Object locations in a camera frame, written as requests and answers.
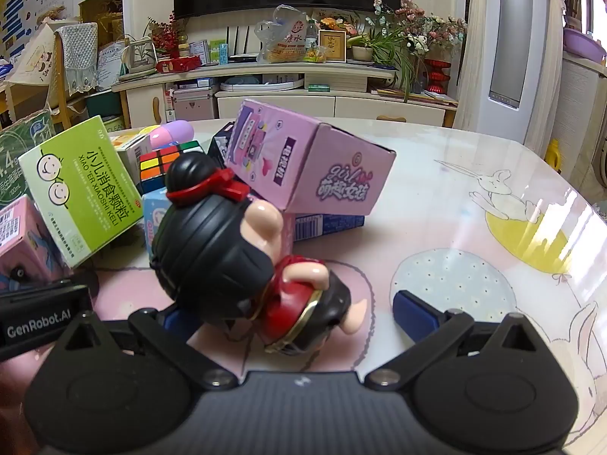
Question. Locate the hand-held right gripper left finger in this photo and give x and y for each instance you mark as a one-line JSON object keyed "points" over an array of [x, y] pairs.
{"points": [[169, 318]]}

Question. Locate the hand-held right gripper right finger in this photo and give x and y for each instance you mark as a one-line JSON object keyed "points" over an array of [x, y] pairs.
{"points": [[415, 313]]}

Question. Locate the black-haired red-dress doll figurine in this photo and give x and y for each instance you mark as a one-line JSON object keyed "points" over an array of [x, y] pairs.
{"points": [[213, 256]]}

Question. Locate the small pink cartoon box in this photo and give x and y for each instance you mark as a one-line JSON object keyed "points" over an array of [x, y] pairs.
{"points": [[23, 237]]}

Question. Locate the green and white box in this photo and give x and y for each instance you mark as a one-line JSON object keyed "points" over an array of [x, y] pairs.
{"points": [[90, 189]]}

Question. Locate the green printed cardboard box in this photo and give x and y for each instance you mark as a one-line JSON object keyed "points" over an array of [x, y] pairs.
{"points": [[23, 151]]}

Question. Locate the yellow toy water gun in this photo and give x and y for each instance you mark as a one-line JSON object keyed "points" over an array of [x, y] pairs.
{"points": [[173, 133]]}

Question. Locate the light blue box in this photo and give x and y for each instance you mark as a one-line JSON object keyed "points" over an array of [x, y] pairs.
{"points": [[154, 218]]}

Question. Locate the colourful puzzle cube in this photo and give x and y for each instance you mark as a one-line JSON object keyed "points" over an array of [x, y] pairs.
{"points": [[156, 166]]}

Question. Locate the orange and white box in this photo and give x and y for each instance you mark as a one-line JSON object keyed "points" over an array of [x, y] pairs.
{"points": [[133, 151]]}

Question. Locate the black geometric puzzle cube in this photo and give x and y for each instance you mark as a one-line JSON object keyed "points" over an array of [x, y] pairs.
{"points": [[219, 144]]}

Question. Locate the large pink toy box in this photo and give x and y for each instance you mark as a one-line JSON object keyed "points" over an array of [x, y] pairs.
{"points": [[303, 161]]}

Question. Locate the light green trash bin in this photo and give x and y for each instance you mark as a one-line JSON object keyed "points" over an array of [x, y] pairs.
{"points": [[114, 123]]}

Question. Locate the cream television cabinet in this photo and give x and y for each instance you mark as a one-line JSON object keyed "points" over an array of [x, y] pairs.
{"points": [[370, 109]]}

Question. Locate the yellow bottle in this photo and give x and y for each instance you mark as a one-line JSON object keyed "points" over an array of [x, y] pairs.
{"points": [[553, 154]]}

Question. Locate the pink metal case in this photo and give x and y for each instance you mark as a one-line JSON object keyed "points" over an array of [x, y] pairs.
{"points": [[194, 104]]}

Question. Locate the stack of books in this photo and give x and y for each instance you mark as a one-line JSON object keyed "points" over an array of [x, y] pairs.
{"points": [[417, 97]]}

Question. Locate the dark green storage box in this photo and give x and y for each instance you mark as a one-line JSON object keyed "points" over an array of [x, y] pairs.
{"points": [[104, 103]]}

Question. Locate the red vase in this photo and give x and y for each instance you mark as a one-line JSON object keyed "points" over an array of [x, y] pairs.
{"points": [[436, 76]]}

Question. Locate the small flat green box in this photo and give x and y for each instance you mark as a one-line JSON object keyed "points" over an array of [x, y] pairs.
{"points": [[319, 87]]}

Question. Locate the white oval tray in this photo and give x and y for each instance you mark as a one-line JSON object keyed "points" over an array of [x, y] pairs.
{"points": [[261, 85]]}

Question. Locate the red flat box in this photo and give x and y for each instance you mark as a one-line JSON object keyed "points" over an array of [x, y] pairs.
{"points": [[178, 64]]}

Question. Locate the glass kettle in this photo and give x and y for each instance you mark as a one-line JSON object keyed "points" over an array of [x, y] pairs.
{"points": [[141, 57]]}

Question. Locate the white cabinet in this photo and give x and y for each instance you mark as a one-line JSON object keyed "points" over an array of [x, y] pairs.
{"points": [[578, 104]]}

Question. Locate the green potted plant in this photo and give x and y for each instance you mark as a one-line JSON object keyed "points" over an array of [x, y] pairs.
{"points": [[379, 50]]}

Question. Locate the white paper sheet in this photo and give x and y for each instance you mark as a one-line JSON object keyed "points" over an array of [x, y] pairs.
{"points": [[113, 57]]}

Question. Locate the beige cartoon printed cloth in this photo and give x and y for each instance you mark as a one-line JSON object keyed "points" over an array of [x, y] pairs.
{"points": [[35, 54]]}

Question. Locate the small white box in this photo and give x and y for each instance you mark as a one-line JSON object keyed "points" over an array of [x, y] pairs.
{"points": [[199, 52]]}

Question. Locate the small green carton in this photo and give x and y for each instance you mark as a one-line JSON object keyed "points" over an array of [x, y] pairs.
{"points": [[218, 52]]}

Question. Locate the lace covered wooden chair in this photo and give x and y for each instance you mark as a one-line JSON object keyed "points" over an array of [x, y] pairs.
{"points": [[76, 52]]}

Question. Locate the yellow snack packet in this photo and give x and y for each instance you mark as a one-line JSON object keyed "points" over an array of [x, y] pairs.
{"points": [[314, 54]]}

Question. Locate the red berry branches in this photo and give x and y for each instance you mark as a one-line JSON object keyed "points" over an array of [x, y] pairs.
{"points": [[166, 33]]}

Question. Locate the white curtain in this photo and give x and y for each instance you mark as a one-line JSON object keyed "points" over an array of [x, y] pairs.
{"points": [[472, 33]]}

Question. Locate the pink and white flower bouquet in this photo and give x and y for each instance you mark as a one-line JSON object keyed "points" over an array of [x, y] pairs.
{"points": [[427, 23]]}

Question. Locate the white tower air conditioner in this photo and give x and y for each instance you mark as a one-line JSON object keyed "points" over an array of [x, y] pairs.
{"points": [[512, 33]]}

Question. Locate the clear plastic bag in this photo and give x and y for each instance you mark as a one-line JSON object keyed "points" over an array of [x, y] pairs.
{"points": [[282, 38]]}

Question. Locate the purple basin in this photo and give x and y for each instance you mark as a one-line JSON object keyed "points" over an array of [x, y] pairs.
{"points": [[585, 45]]}

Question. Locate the wooden picture frame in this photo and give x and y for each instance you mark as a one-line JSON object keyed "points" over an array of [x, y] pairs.
{"points": [[332, 46]]}

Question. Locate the wall poster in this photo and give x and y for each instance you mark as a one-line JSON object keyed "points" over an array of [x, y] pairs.
{"points": [[28, 4]]}

